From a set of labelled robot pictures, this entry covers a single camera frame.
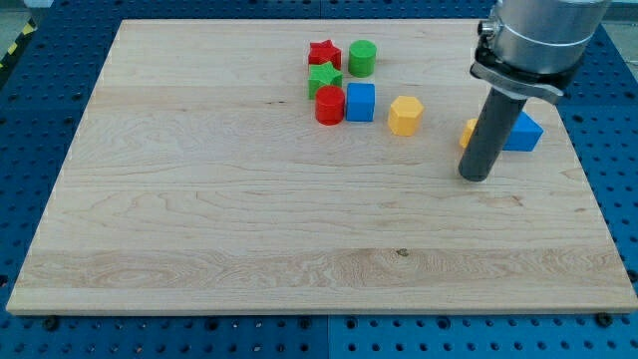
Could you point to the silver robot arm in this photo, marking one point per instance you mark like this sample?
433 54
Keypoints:
533 48

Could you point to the yellow hexagon block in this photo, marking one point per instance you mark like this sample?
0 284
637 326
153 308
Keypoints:
405 115

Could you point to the yellow heart block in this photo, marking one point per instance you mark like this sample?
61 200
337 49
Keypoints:
467 132

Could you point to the red cylinder block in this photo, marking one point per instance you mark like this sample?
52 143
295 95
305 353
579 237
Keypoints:
329 105

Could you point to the blue cube block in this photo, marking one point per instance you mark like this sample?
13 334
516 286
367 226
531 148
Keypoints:
360 102

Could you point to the light wooden board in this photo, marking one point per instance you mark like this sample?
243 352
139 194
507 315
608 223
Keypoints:
200 183

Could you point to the green star block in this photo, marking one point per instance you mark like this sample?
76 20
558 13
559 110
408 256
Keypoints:
323 75

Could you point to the red star block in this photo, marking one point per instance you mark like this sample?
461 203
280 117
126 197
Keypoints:
325 52

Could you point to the green cylinder block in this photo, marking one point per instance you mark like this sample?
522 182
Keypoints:
362 58

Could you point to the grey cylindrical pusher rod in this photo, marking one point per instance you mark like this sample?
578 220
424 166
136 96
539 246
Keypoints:
495 123

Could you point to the blue triangle block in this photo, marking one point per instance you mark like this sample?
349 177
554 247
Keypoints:
524 135

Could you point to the black bolt front left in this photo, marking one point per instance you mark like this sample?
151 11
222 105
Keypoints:
50 323

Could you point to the black bolt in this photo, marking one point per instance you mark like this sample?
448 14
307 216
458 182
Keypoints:
603 319
50 323

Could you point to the black bolt front right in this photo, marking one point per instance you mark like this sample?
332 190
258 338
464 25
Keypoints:
603 319

